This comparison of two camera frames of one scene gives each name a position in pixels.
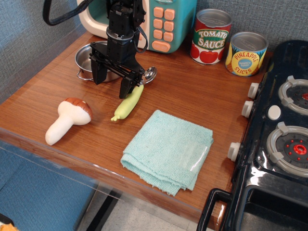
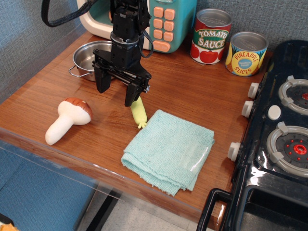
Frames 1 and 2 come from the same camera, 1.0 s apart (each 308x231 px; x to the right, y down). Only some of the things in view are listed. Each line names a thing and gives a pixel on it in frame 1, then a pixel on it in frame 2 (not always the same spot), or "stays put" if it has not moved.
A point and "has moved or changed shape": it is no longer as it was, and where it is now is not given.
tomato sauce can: (211, 28) stays put
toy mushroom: (72, 111) stays put
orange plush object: (8, 227) stays put
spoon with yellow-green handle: (128, 104) → (139, 113)
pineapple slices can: (246, 53) stays put
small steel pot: (83, 61) has moved or changed shape
